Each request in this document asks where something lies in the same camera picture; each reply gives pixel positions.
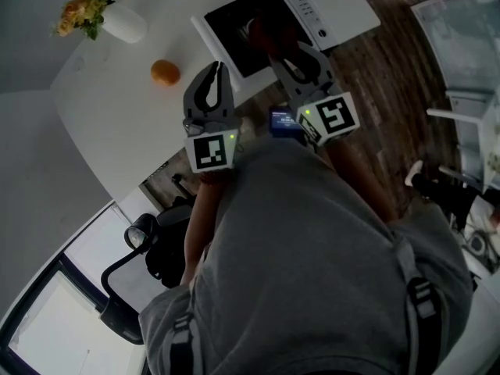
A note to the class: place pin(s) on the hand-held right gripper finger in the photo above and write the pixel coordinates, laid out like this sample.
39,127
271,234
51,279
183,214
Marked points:
322,66
282,74

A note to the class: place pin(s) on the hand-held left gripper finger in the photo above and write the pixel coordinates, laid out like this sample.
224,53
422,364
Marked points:
227,96
192,96

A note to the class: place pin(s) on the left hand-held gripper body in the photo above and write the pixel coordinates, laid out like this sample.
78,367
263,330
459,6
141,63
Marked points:
211,152

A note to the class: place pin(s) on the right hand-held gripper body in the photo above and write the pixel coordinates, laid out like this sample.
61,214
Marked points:
334,115

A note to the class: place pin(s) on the red cloth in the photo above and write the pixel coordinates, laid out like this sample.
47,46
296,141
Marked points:
269,33

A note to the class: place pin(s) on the person's left forearm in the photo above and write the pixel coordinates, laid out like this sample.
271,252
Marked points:
201,217

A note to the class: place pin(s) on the orange fruit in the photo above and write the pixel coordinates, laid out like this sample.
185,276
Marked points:
165,72

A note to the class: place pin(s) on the black device with lit screen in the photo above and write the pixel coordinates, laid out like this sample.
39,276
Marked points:
284,125

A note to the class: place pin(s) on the white ribbed vase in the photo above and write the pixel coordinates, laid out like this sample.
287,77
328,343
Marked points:
126,23

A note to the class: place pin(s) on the black office chair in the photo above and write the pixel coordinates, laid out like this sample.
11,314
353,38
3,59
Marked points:
172,244

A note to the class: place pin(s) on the yellow orange flower bouquet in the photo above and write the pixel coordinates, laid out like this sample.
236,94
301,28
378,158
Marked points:
88,8

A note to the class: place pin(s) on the white glass cabinet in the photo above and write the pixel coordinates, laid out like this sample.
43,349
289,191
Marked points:
465,68

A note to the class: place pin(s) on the person's grey shirt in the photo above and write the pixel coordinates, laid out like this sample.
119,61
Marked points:
304,256

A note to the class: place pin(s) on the black desk lamp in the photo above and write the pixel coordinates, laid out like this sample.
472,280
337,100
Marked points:
121,287

